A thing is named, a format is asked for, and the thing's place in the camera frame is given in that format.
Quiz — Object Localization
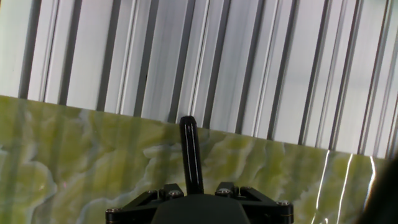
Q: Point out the green marble pattern mat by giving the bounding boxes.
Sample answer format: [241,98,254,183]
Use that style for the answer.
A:
[0,95,398,224]

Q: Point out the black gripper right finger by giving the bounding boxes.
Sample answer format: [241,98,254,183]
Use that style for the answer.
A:
[215,182,295,224]

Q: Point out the wooden pool cue black handle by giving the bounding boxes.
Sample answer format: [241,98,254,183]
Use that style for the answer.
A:
[178,115,205,196]

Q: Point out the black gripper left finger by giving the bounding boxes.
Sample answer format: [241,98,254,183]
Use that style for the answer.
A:
[104,183,185,224]

